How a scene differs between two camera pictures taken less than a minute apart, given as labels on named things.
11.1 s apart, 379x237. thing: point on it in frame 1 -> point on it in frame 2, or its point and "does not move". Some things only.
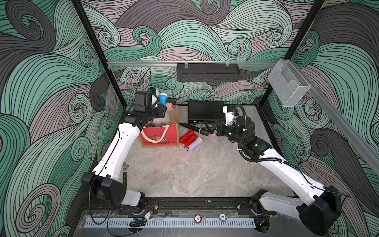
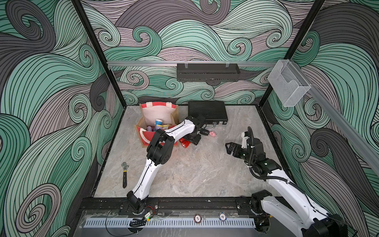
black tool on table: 125,167 does not move
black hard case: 200,111 does not move
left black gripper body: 155,113 -> 194,139
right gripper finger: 213,130 -> 230,149
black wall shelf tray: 208,72 does not move
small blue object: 163,98 -> 158,121
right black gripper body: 230,133 -> 242,153
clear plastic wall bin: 287,83 does not move
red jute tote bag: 163,132 does not move
